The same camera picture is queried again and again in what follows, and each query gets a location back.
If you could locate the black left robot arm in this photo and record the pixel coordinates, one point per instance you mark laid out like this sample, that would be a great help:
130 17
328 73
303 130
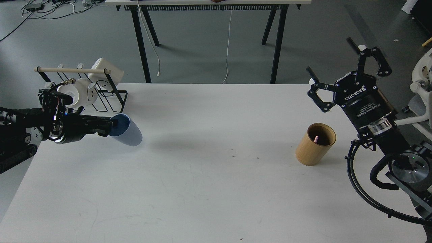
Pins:
51 120

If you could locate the white square mug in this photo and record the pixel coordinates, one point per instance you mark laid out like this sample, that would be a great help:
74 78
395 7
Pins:
101 79

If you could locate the blue plastic cup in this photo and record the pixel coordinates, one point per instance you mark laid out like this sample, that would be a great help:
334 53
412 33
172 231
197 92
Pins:
125 131

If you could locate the white office chair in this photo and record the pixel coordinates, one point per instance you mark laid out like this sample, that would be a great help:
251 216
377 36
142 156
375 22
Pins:
420 104

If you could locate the white mug on rack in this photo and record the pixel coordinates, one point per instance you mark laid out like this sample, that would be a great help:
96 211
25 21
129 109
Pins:
80 92

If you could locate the bamboo wooden cup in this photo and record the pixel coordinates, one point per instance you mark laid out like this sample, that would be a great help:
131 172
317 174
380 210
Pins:
310 153

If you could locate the black wire cup rack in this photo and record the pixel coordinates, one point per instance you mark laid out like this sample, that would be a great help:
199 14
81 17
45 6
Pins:
107 101

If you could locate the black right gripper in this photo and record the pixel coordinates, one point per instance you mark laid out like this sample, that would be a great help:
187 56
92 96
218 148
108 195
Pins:
366 103

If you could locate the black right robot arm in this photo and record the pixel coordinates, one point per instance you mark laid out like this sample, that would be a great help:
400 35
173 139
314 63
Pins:
402 166

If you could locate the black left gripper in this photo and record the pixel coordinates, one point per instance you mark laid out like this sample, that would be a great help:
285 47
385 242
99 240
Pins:
74 127

